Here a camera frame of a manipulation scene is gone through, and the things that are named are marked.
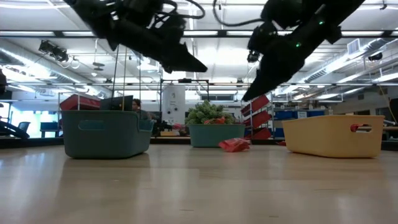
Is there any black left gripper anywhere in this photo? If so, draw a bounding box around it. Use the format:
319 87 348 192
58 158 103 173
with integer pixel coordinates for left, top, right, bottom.
107 19 208 75

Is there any yellow plastic bin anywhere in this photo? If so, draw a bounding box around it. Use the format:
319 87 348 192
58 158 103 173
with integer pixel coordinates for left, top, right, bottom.
282 114 386 159

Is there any black office chair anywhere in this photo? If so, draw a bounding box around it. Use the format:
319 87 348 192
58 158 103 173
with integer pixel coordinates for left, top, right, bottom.
17 121 32 138

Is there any metal shelf rack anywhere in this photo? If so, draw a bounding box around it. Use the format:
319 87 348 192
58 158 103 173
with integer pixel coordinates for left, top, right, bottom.
239 90 274 140

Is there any red tilted storage bin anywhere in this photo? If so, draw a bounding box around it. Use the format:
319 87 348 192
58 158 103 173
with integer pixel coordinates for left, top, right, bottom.
244 127 272 140
241 110 272 129
241 95 271 114

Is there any white ceiling vent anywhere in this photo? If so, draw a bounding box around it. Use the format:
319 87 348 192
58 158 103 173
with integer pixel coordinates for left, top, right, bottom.
347 38 361 55

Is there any large red storage bin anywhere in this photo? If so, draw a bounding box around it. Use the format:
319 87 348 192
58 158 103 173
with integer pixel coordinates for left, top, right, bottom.
59 94 101 111

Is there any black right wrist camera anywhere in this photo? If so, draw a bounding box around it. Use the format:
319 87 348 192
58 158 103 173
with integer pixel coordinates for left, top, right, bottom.
248 21 279 55

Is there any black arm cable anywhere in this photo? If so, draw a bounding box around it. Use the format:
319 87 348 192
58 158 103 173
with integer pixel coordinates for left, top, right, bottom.
213 0 265 27
155 0 206 24

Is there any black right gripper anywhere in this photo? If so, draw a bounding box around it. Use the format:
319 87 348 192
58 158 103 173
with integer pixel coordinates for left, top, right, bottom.
241 34 307 101

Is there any green artificial succulent plant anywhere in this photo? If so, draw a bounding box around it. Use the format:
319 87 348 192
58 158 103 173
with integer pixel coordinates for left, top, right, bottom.
185 100 236 126

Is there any blue-grey plastic bin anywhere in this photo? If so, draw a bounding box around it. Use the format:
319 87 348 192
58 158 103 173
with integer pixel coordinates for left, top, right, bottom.
61 110 154 160

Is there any person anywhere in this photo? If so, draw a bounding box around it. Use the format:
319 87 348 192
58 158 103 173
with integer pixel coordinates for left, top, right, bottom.
132 98 150 121

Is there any teal plastic bin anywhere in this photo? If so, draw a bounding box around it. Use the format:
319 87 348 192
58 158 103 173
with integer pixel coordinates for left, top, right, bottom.
188 124 246 148

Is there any black ceiling camera rig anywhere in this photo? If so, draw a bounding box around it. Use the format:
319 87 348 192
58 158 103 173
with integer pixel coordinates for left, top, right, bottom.
38 39 70 63

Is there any red candy packet white print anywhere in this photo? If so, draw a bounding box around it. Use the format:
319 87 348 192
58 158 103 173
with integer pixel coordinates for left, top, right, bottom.
218 138 251 153

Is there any orange candy packet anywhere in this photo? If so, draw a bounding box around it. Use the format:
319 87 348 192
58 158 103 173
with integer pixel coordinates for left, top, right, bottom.
203 116 226 125

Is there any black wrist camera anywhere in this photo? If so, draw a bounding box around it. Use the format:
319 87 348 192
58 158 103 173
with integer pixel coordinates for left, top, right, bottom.
119 0 164 24
248 21 279 55

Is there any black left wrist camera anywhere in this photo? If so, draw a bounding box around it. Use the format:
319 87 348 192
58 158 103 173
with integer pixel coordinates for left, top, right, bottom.
119 0 164 24

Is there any white pillar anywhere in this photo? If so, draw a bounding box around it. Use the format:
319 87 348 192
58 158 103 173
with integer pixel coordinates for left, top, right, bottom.
161 85 187 125

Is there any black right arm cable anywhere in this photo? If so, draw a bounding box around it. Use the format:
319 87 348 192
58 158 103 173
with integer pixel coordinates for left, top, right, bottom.
213 0 265 27

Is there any black ceiling camera with cable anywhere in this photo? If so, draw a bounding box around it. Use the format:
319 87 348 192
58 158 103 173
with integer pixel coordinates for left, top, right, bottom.
247 49 261 64

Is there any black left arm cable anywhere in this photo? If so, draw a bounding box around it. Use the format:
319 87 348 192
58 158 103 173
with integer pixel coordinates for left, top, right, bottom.
155 0 206 24

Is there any black aluminium table frame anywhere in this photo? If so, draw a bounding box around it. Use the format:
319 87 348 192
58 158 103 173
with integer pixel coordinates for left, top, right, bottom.
0 136 398 152

